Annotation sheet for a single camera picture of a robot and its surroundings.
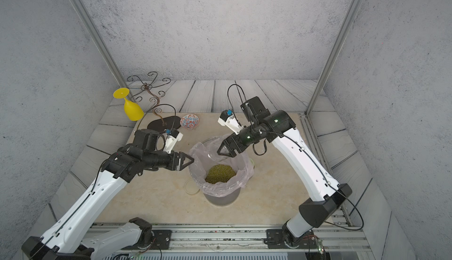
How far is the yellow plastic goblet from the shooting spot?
2.84 ft

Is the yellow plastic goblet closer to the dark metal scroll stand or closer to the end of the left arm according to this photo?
the dark metal scroll stand

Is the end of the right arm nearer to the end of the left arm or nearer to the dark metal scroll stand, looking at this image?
the end of the left arm

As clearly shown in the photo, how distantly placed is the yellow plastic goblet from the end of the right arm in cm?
57

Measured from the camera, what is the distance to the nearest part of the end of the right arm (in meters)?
0.46

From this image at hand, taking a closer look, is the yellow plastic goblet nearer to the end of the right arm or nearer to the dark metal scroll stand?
the dark metal scroll stand
